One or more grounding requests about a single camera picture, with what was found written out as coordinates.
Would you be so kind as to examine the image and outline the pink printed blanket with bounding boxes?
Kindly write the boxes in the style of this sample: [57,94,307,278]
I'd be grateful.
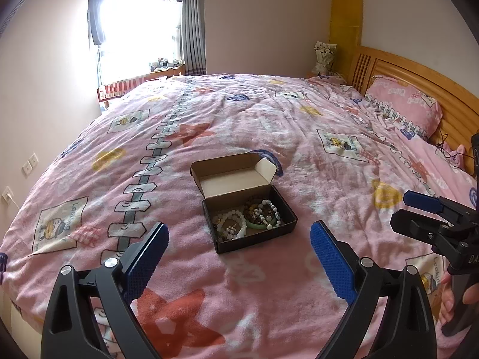
[0,73,479,359]

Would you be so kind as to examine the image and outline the person's right hand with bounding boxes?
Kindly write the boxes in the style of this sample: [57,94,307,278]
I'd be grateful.
[439,271,479,326]

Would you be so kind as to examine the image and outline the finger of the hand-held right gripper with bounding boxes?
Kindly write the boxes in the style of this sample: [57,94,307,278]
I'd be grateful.
[390,209,465,255]
[403,191,479,219]

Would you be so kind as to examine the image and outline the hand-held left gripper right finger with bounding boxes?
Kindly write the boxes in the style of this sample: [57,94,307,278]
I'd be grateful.
[309,220,438,359]

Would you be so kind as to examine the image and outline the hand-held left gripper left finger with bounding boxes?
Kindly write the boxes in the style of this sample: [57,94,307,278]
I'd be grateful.
[40,221,170,359]

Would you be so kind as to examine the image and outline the red white striped cloth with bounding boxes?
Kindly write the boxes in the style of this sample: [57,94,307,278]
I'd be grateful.
[98,75,151,101]

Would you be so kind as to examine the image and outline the wooden headboard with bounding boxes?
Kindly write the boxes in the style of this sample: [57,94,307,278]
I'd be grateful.
[348,45,479,174]

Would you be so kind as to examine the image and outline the pink plush toy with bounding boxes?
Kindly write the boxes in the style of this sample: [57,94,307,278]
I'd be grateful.
[447,144,476,173]

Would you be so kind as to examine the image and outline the grey striped curtain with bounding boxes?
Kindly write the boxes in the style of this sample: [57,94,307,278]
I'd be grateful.
[180,0,208,76]

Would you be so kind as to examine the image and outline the bright window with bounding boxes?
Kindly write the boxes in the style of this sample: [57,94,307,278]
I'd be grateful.
[90,0,188,83]

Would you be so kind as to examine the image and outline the wooden desk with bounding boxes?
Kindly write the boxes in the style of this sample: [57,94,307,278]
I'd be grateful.
[142,63,186,83]

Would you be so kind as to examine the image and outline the pink printed pillow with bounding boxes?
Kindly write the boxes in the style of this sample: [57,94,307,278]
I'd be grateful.
[365,76,443,141]

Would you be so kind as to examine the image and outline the small white bead bracelet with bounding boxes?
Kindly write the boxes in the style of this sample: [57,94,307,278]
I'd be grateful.
[257,199,282,229]

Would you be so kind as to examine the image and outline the black cable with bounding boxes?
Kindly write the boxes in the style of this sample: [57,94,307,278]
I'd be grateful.
[434,131,456,158]

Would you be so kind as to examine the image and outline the black cardboard box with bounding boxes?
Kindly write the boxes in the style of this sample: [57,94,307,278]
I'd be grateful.
[190,152,298,255]

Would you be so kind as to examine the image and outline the wrapped flower bouquet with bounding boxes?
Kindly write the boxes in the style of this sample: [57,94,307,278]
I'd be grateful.
[312,40,337,75]

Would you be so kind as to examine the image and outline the green jade bangle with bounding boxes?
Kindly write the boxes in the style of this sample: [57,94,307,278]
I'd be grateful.
[242,209,286,231]

